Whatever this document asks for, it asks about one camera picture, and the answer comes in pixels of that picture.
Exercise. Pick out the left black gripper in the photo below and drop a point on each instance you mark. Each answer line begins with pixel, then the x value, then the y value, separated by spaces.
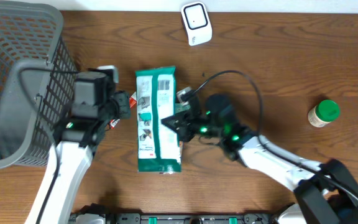
pixel 122 103

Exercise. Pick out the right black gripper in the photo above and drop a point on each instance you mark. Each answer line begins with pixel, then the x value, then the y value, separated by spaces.
pixel 183 129

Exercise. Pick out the red sachet packet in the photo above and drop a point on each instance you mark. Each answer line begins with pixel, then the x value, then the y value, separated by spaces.
pixel 132 102

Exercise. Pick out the green white sponge package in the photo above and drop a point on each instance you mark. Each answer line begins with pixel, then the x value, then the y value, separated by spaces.
pixel 158 146

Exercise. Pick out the green-lidded white jar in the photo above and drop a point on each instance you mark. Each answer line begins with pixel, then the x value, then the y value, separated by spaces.
pixel 323 113

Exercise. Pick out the mint green wipes packet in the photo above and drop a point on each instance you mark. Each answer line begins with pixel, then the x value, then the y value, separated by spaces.
pixel 179 107

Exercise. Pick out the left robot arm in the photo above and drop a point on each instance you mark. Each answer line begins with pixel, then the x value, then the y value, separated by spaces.
pixel 76 136

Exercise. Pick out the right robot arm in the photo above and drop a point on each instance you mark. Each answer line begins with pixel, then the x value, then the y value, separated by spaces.
pixel 324 192

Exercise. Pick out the white barcode scanner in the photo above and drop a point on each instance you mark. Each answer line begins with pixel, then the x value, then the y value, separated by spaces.
pixel 196 23

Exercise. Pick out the grey plastic mesh basket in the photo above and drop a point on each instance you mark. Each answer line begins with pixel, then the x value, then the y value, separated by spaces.
pixel 36 80

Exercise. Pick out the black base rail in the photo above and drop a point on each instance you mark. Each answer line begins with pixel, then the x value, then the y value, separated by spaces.
pixel 136 218

